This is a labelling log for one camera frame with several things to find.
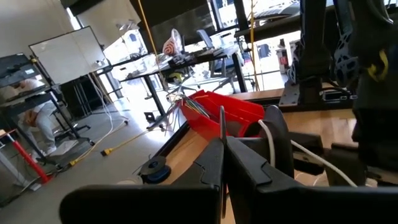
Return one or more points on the grey office chair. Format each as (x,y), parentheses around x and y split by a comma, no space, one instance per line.
(222,65)

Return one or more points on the black rig post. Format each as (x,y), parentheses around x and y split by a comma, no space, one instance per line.
(240,46)

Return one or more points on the white bag red spiral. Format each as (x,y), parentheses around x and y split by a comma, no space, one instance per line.
(172,43)

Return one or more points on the whiteboard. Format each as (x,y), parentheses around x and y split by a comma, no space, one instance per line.
(68,54)

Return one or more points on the black shelf rack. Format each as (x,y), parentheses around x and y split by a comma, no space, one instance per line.
(81,96)

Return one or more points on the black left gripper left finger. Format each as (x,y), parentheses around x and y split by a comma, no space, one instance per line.
(155,205)

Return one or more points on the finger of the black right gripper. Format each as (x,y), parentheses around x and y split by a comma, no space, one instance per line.
(345,174)
(309,155)

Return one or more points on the black desk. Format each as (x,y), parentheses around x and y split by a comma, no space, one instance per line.
(192,59)

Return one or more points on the red plastic bin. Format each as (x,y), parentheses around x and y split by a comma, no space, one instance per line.
(239,112)

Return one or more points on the small blue black spool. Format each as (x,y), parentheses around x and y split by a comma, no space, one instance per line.
(155,169)

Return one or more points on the black floor bracket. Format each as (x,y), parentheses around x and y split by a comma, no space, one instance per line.
(150,117)

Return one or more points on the black stool base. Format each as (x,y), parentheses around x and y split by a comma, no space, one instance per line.
(70,130)

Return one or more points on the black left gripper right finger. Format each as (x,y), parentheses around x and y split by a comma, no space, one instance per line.
(295,208)

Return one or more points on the red pole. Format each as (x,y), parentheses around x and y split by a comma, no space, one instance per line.
(29,161)

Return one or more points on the black equipment cart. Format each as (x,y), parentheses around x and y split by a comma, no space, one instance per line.
(18,71)

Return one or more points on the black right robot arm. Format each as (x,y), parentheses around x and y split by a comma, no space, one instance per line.
(314,46)

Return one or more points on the person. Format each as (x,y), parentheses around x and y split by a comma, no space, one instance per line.
(42,121)

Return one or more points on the black plastic spool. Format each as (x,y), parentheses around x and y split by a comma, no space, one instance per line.
(281,137)

